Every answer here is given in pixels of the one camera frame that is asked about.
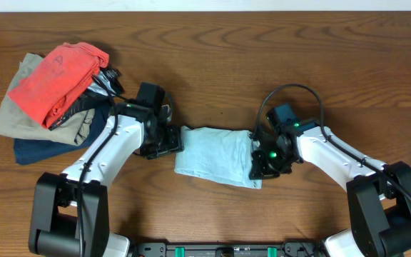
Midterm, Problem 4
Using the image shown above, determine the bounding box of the folded red-orange shirt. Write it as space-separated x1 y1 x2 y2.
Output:
8 42 109 129

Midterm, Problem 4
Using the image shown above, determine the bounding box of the light blue t-shirt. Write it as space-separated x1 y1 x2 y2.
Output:
174 126 262 189

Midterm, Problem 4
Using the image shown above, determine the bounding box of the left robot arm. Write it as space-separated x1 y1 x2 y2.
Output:
28 102 183 257

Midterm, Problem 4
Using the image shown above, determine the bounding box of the folded beige shirt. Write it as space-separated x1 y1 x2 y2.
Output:
0 53 96 146

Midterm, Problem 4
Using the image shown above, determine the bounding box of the folded black printed garment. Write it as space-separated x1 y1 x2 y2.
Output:
49 66 125 131

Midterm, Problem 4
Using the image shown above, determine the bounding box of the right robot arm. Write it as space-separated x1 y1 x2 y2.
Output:
250 117 411 256

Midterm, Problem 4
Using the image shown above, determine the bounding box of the folded navy blue garment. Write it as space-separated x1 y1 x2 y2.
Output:
14 104 110 165

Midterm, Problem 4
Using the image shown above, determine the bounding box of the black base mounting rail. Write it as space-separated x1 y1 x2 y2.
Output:
128 241 328 257

